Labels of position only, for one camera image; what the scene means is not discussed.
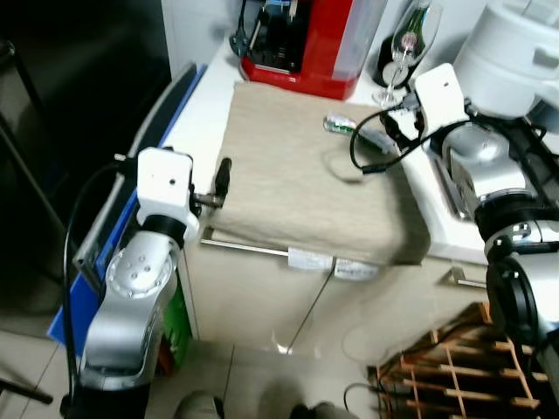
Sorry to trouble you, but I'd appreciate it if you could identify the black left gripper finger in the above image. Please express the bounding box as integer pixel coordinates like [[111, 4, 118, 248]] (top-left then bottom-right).
[[214, 157, 234, 211]]

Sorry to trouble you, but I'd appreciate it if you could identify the green and white food packet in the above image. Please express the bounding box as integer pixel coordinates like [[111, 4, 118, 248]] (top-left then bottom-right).
[[322, 113, 396, 151]]

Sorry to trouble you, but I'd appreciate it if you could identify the beige counter cloth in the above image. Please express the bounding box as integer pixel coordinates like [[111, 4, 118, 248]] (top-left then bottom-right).
[[198, 80, 431, 266]]

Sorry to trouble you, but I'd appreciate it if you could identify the clear wine glass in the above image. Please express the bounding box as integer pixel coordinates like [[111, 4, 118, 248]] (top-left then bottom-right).
[[372, 3, 444, 109]]

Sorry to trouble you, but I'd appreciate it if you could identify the red coffee machine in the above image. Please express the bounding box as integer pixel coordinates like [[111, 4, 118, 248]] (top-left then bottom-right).
[[231, 0, 390, 102]]

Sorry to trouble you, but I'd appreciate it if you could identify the plain white cloth tag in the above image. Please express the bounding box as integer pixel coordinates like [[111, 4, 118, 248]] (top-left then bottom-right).
[[287, 247, 335, 272]]

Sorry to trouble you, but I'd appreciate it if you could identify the beige kitchen counter cabinet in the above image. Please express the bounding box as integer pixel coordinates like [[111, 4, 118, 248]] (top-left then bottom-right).
[[179, 229, 512, 361]]

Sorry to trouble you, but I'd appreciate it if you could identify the green plastic bin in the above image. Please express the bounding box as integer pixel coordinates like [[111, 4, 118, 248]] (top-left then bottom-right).
[[162, 284, 195, 367]]

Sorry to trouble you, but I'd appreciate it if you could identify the printed white cloth tag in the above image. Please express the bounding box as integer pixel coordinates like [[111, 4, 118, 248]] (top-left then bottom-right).
[[333, 258, 382, 282]]

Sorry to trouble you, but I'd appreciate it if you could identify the blue and grey board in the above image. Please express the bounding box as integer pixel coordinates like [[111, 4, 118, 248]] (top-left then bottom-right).
[[47, 61, 209, 352]]

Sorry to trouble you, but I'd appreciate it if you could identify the orange plastic bin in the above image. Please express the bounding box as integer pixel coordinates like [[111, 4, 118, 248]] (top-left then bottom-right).
[[155, 342, 173, 378]]

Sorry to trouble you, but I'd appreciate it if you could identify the grey left robot foot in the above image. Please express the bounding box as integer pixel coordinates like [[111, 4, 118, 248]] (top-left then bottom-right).
[[173, 391, 225, 419]]

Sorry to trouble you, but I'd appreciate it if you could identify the grey robot foot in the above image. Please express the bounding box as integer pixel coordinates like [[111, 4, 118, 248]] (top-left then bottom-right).
[[291, 401, 361, 419], [173, 391, 225, 419]]

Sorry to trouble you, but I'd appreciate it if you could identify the grey right robot foot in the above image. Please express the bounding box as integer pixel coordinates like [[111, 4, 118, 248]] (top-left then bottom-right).
[[291, 401, 361, 419]]

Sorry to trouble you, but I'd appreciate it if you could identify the wooden wine rack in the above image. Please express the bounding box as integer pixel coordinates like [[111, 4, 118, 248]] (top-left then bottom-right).
[[367, 301, 559, 419]]

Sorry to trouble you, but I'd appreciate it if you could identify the black metal stand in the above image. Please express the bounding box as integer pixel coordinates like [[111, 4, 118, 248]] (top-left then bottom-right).
[[0, 374, 55, 406]]

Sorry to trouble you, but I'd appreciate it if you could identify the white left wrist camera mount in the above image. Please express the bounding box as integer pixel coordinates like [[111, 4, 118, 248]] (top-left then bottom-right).
[[135, 146, 201, 243]]

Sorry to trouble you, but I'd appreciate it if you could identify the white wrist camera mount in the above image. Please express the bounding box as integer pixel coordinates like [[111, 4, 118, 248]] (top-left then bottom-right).
[[411, 62, 473, 134], [135, 146, 201, 243]]

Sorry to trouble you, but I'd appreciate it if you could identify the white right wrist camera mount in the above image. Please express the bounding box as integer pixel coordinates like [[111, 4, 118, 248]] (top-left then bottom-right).
[[411, 62, 473, 134]]

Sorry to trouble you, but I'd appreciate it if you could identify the steel cabinet handle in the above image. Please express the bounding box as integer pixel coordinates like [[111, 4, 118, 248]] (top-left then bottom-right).
[[200, 234, 294, 259]]

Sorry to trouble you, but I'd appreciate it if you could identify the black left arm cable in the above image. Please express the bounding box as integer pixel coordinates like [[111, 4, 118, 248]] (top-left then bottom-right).
[[61, 160, 141, 419]]

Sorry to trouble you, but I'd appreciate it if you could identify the long steel drawer handle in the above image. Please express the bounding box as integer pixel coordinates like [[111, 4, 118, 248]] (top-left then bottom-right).
[[449, 266, 492, 290]]

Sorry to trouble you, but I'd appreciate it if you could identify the black floor cable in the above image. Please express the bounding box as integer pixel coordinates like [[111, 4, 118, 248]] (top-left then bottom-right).
[[342, 381, 385, 418]]

